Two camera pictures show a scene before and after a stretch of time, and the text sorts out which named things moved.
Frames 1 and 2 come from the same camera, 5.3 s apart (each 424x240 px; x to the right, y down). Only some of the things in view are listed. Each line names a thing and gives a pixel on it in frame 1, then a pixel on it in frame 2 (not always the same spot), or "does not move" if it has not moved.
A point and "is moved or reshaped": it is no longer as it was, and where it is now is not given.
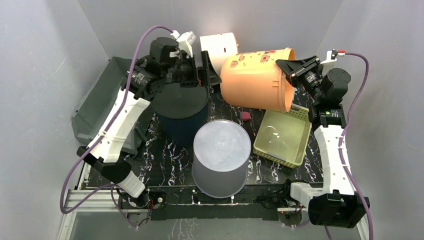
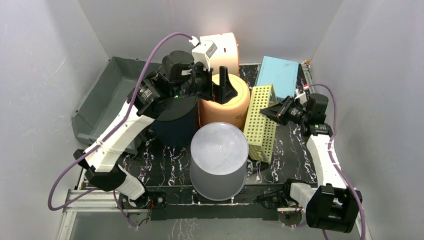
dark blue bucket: [182, 113] is moved or reshaped
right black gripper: [301, 68] -> [284, 109]
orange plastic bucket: [254, 79] -> [234, 111]
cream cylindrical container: [220, 47] does not move
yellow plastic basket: [283, 136] -> [259, 130]
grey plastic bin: [93, 111] does not move
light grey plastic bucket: [221, 155] does not move
